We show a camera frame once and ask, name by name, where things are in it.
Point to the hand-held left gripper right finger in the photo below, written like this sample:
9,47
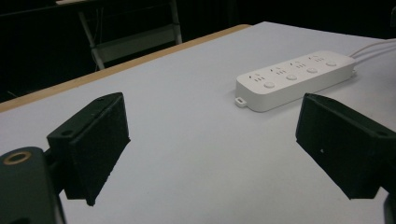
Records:
345,146

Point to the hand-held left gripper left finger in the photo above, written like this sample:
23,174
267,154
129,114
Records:
93,146

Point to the white power strip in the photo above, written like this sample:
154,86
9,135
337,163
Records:
295,79

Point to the white metal stand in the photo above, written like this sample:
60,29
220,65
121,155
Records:
134,40

